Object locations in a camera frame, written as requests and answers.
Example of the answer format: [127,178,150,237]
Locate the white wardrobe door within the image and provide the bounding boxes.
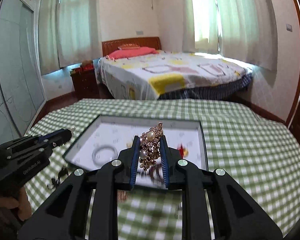
[0,0,45,144]

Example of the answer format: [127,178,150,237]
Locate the red boxes on nightstand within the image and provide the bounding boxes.
[70,60,94,75]

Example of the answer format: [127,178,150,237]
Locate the left hand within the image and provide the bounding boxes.
[0,186,32,221]

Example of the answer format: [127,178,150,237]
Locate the wall light switch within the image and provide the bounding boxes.
[286,24,293,32]

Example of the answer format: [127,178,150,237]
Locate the left white curtain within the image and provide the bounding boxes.
[38,0,101,75]

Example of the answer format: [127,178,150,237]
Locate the red knot gold pendant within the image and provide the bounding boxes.
[177,144,189,159]

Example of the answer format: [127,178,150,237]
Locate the dark wooden nightstand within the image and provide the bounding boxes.
[70,69,99,100]

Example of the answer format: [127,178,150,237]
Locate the white curtain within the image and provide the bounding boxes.
[38,0,101,75]
[183,0,277,72]

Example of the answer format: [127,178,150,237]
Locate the white jade bangle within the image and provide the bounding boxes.
[91,145,118,166]

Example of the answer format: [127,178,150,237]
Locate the green checkered tablecloth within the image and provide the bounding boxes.
[25,99,300,239]

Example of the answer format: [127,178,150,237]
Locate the pink pillow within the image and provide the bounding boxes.
[106,45,158,60]

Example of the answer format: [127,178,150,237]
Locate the gold pearl brooch cluster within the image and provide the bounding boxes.
[139,122,164,172]

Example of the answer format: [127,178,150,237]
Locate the wooden headboard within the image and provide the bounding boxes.
[101,36,162,57]

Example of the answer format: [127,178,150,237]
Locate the green jewelry tray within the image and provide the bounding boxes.
[63,114,209,189]

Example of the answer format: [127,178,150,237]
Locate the bed with patterned sheet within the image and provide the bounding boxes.
[96,50,253,100]

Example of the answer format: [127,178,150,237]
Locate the right white curtain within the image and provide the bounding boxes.
[183,0,277,72]

